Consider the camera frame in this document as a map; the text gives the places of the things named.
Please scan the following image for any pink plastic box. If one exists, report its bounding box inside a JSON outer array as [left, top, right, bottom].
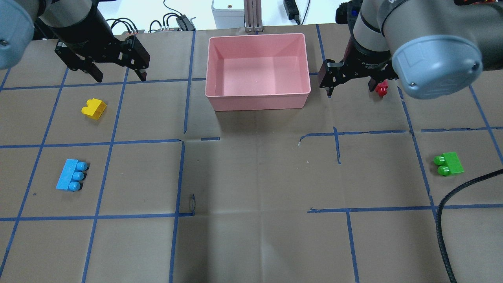
[[205, 33, 311, 111]]

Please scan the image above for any red toy block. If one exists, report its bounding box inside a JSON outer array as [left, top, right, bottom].
[[375, 79, 389, 98]]

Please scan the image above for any white square device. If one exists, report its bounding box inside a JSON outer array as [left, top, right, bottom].
[[211, 0, 244, 29]]

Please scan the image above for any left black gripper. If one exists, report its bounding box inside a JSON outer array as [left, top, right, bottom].
[[55, 16, 151, 83]]

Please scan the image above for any black usb hub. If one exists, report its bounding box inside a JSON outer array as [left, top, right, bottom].
[[176, 15, 196, 31]]

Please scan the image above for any aluminium frame post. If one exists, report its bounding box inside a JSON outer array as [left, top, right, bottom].
[[244, 0, 263, 33]]

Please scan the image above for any green toy block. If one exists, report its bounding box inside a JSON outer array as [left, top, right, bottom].
[[433, 152, 464, 176]]

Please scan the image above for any yellow toy block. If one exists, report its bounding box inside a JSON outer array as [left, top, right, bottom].
[[81, 98, 107, 120]]

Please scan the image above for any black power adapter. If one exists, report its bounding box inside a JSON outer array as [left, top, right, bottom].
[[283, 0, 301, 25]]

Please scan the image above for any black corrugated cable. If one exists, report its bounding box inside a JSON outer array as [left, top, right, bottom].
[[436, 168, 503, 283]]

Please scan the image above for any black cable bundle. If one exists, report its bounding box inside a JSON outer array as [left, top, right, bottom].
[[106, 17, 139, 36]]

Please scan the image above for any blue toy block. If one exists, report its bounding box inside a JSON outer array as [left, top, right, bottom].
[[55, 159, 89, 192]]

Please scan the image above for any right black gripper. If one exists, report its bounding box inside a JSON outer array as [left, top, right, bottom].
[[319, 37, 397, 98]]

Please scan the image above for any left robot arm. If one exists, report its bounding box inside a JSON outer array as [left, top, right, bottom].
[[0, 0, 150, 83]]

